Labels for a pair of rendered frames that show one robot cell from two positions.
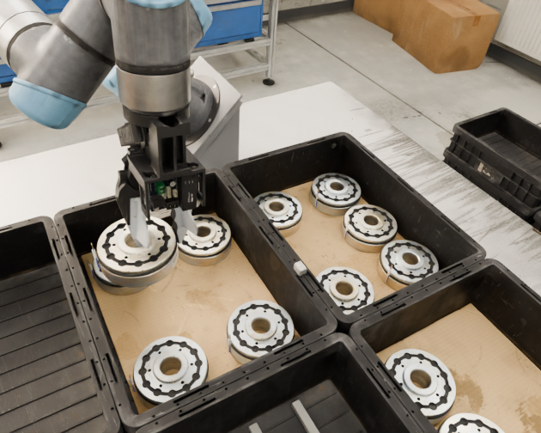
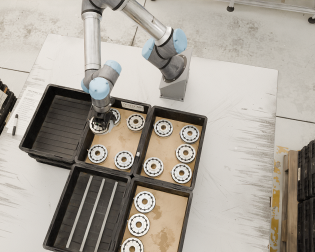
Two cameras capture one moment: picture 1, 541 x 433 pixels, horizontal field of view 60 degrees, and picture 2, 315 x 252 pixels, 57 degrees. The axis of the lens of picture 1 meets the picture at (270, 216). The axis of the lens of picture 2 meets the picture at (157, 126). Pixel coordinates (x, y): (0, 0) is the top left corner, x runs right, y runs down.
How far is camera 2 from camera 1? 0.98 m
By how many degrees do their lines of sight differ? 35
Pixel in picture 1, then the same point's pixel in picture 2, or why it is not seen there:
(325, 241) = (169, 148)
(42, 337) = (82, 123)
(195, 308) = (117, 141)
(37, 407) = (71, 140)
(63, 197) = (126, 71)
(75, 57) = not seen: hidden behind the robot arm
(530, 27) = not seen: outside the picture
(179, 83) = (102, 109)
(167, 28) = (97, 102)
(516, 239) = (257, 194)
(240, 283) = (134, 143)
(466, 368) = (163, 210)
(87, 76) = not seen: hidden behind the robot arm
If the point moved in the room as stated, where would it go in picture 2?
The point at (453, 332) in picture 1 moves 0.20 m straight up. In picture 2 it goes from (172, 200) to (174, 191)
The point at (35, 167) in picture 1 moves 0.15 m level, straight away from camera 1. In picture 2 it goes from (127, 52) to (133, 35)
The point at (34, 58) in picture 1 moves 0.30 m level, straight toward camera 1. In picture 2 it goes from (86, 79) to (56, 140)
